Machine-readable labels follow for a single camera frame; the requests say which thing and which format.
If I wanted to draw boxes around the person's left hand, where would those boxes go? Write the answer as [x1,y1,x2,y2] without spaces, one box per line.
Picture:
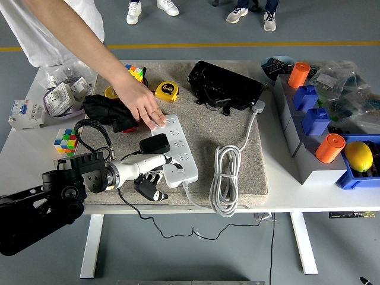
[112,75,167,130]

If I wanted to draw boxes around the black plug adapter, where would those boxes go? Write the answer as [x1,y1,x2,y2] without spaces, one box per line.
[139,132,171,155]

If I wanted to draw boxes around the light blue bowl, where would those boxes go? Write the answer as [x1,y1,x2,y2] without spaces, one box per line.
[260,55,297,86]

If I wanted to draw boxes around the black circuit boards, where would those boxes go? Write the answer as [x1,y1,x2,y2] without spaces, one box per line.
[264,58,295,75]

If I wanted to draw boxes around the black bracket with straps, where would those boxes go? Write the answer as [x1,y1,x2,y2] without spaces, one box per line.
[194,88,232,117]

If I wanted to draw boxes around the black table control panel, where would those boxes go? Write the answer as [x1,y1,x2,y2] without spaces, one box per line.
[328,211,375,220]

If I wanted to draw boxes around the blue block with knob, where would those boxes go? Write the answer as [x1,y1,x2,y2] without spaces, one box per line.
[301,107,331,137]
[293,84,320,113]

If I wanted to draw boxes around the white power strip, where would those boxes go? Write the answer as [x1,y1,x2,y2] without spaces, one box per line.
[150,113,200,189]

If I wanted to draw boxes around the blue plastic bin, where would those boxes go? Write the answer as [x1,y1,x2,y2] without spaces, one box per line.
[335,134,380,191]

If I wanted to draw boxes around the white circuit breaker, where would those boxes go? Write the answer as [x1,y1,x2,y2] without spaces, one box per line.
[8,99,46,131]

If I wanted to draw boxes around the yellow lemon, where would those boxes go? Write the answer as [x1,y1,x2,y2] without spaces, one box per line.
[344,141,374,173]

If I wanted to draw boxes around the black cloth pouch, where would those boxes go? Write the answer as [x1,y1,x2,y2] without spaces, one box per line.
[82,94,139,134]

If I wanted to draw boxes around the person's white shoe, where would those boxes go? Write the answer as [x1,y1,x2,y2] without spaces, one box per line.
[126,1,143,25]
[156,0,180,17]

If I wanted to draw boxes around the clear bags of electronic parts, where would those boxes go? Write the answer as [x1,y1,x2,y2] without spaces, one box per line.
[308,60,380,136]

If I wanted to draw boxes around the thin black adapter cord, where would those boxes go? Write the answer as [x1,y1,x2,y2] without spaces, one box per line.
[117,150,270,240]

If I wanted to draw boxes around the white table leg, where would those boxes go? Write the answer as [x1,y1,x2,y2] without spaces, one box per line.
[80,213,104,279]
[290,212,319,276]

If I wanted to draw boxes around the grey box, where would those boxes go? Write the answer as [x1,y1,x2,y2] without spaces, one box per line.
[281,112,309,155]
[273,73,320,119]
[292,135,349,185]

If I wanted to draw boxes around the yellow tape measure black window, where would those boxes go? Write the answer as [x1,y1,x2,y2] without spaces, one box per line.
[103,85,121,102]

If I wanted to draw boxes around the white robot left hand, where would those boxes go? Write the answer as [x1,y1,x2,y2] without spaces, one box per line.
[114,153,185,202]

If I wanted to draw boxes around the grey-brown mat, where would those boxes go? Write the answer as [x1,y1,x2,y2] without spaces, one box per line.
[64,61,270,208]

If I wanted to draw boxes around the yellow tape measure 5m label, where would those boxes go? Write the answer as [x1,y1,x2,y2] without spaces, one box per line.
[154,80,181,104]

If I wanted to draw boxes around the black hanging cable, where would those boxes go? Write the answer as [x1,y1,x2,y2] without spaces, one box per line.
[268,212,276,285]

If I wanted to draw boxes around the glossy black box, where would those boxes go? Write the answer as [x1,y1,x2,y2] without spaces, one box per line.
[186,60,267,111]

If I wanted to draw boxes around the clear bags of small parts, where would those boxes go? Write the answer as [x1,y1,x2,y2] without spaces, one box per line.
[44,59,100,90]

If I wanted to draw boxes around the person's grey shoe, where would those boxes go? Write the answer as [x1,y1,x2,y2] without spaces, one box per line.
[262,11,277,32]
[226,7,249,24]

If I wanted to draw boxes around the orange cylinder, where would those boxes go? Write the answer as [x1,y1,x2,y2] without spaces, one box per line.
[288,61,312,89]
[315,133,347,164]

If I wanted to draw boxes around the colourful puzzle cube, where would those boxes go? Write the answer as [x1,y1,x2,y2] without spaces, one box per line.
[55,128,80,156]
[124,64,145,83]

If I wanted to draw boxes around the white coiled power cord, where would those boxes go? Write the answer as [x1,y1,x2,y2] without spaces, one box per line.
[182,99,267,219]

